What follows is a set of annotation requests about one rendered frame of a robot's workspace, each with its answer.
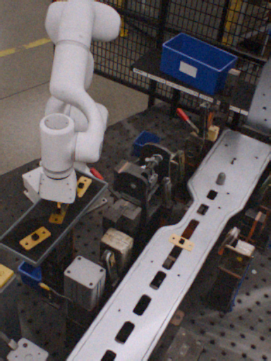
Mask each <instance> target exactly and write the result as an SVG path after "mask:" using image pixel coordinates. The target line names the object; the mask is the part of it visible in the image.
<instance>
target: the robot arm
mask: <svg viewBox="0 0 271 361"><path fill-rule="evenodd" d="M44 27H45V30H46V32H47V33H48V35H49V38H50V39H51V41H53V43H54V44H55V51H54V60H53V66H52V75H51V80H50V93H51V95H52V96H51V97H50V98H49V101H48V102H47V104H46V107H45V108H44V112H43V119H42V120H41V121H40V142H41V155H42V160H41V162H40V166H42V168H41V171H40V182H39V191H38V194H39V195H40V197H41V198H42V199H46V200H48V201H49V203H50V205H51V210H52V214H55V211H56V209H57V208H58V202H62V203H61V215H62V216H63V215H64V212H66V210H67V204H70V203H73V202H78V201H80V197H79V196H78V193H77V182H76V174H75V171H74V168H73V167H75V168H77V169H80V170H82V171H84V172H85V173H87V174H89V175H90V173H89V171H88V170H87V169H86V168H85V167H86V163H95V162H96V161H98V159H99V157H100V155H101V151H102V141H104V132H105V130H106V129H107V126H108V123H109V113H108V111H107V108H106V107H105V106H102V105H101V104H98V103H95V102H94V100H93V99H92V98H91V97H90V96H89V95H88V94H87V92H86V91H87V90H88V88H89V86H90V83H91V80H92V77H93V71H94V59H93V56H92V54H91V53H90V41H91V40H95V41H99V42H109V41H112V40H113V39H115V38H117V37H118V36H119V33H120V30H121V19H120V16H119V14H118V13H117V12H116V11H115V10H114V9H113V8H112V7H110V6H108V5H106V4H101V3H98V2H96V1H94V0H68V1H67V2H66V1H57V2H55V3H53V4H52V5H50V6H49V8H47V10H46V12H45V15H44Z"/></svg>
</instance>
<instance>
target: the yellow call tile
mask: <svg viewBox="0 0 271 361"><path fill-rule="evenodd" d="M13 274H14V272H13V271H12V270H10V269H8V268H6V267H4V266H3V265H2V264H0V288H1V287H2V286H3V285H4V284H5V282H7V280H9V279H10V277H11V276H12V275H13Z"/></svg>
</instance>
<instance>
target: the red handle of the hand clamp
mask: <svg viewBox="0 0 271 361"><path fill-rule="evenodd" d="M176 113H177V114H178V115H179V116H180V117H181V118H182V120H183V121H185V122H186V123H187V124H188V126H189V127H190V128H191V129H192V130H193V131H194V133H195V134H196V135H197V136H198V137H199V130H198V129H197V128H196V127H195V126H194V125H193V123H192V121H191V120H190V119H189V117H187V116H186V115H185V113H184V112H183V111H182V110H181V109H177V112H176Z"/></svg>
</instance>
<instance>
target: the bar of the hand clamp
mask: <svg viewBox="0 0 271 361"><path fill-rule="evenodd" d="M197 107H200V127H199V137H201V138H202V139H204V137H205V139H204V141H206V140H207V120H208V110H210V111H211V114H213V112H214V111H215V106H211V107H210V106H209V103H208V102H203V103H202V104H201V105H199V104H198V105H197Z"/></svg>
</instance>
